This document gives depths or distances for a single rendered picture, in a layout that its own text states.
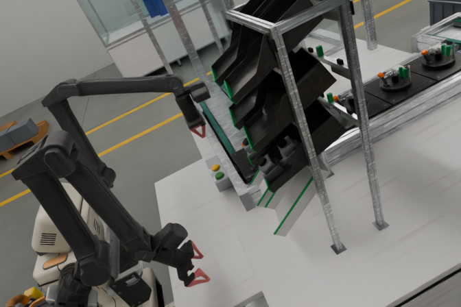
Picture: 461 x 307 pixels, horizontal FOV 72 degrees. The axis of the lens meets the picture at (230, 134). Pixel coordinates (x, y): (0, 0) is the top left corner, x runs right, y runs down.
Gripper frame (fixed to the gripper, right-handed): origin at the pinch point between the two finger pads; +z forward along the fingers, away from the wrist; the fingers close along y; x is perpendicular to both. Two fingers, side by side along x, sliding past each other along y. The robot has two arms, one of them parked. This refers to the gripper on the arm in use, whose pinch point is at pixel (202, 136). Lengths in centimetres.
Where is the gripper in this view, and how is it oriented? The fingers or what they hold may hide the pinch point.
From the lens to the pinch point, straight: 128.7
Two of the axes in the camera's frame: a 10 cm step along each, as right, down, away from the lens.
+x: -8.8, 4.6, -0.7
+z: 3.6, 7.7, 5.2
